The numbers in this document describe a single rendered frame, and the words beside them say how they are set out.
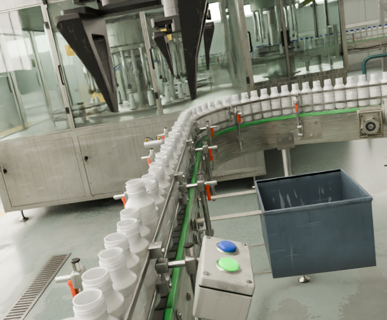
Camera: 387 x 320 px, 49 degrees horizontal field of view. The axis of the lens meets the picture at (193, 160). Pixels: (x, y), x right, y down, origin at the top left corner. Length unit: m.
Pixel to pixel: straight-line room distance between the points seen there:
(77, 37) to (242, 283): 0.43
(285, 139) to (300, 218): 1.30
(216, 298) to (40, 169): 4.16
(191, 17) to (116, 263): 0.43
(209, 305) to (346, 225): 0.76
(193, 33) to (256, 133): 2.21
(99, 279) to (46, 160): 4.10
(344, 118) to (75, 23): 2.27
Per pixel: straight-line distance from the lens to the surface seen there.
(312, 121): 2.53
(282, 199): 1.60
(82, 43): 0.32
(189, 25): 0.31
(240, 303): 0.65
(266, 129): 2.53
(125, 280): 0.66
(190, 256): 0.76
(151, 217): 0.85
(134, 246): 0.75
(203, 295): 0.64
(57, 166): 4.64
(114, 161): 4.45
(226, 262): 0.66
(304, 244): 1.34
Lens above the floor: 1.42
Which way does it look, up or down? 14 degrees down
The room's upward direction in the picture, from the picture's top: 10 degrees counter-clockwise
